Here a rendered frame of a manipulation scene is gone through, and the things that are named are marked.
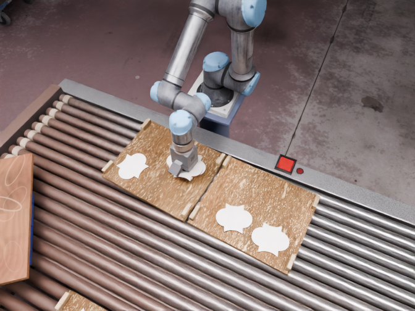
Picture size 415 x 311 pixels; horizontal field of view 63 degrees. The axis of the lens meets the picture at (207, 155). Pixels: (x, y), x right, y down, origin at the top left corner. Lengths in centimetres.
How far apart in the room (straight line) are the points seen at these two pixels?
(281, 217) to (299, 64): 224
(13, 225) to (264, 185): 94
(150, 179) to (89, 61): 225
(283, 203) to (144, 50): 248
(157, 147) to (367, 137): 190
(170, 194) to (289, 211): 47
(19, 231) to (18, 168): 27
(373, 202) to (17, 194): 137
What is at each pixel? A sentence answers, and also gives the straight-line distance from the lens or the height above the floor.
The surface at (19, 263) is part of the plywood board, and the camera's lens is 132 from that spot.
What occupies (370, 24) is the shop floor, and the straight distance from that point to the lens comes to 412.
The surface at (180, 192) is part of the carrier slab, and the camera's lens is 138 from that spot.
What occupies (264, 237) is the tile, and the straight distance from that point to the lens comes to 131.
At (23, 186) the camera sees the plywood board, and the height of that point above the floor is 104.
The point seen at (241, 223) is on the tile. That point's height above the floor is 94.
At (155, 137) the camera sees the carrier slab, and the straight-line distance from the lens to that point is 155.
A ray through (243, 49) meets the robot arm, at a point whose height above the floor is 130.
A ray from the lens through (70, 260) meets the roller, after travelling 139.
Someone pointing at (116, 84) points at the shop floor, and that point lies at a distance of 322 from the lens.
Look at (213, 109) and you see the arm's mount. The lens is 168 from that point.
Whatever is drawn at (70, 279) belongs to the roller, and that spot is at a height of 92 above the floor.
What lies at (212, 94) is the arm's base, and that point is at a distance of 167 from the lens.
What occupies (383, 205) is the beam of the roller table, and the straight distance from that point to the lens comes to 154.
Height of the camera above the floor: 215
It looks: 56 degrees down
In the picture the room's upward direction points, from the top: 1 degrees counter-clockwise
